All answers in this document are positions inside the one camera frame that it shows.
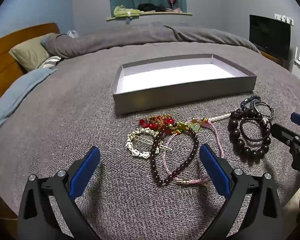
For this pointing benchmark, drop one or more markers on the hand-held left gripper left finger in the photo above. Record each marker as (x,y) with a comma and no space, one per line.
(85,172)

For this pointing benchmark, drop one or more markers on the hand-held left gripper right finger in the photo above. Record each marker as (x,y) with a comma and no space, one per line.
(215,170)

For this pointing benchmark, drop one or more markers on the gold hair clip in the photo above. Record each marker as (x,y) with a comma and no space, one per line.
(165,148)

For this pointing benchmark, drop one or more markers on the grey cardboard box tray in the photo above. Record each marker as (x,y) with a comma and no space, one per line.
(180,91)

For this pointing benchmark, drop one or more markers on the grey bed cover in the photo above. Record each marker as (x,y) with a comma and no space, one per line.
(77,120)

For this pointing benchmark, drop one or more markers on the wooden television stand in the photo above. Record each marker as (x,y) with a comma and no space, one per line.
(271,57)

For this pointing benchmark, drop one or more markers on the black television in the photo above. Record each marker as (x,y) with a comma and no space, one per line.
(270,36)

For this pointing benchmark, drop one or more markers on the light blue blanket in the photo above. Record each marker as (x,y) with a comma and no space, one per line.
(12,95)

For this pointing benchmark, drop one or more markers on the grey striped pillow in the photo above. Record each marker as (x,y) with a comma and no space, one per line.
(50,62)

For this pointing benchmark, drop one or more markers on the olive green pillow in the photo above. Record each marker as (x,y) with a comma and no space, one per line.
(30,52)

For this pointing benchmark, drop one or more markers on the white plastic bag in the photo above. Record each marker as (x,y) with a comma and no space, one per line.
(72,34)

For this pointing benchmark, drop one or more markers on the wooden bed headboard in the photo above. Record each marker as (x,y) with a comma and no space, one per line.
(0,62)

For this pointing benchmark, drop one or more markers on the grey duvet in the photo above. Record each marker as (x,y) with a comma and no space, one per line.
(140,37)

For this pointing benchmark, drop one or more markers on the pink cloth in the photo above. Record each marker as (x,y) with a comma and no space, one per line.
(175,10)

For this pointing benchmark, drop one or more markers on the wooden windowsill board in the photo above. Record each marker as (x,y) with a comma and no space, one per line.
(165,14)

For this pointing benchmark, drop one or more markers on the green cloth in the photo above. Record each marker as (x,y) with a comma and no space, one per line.
(122,11)

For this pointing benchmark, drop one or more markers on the black cloth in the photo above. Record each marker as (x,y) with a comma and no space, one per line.
(150,7)

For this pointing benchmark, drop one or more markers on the white wall hook rack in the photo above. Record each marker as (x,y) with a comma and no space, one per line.
(285,19)

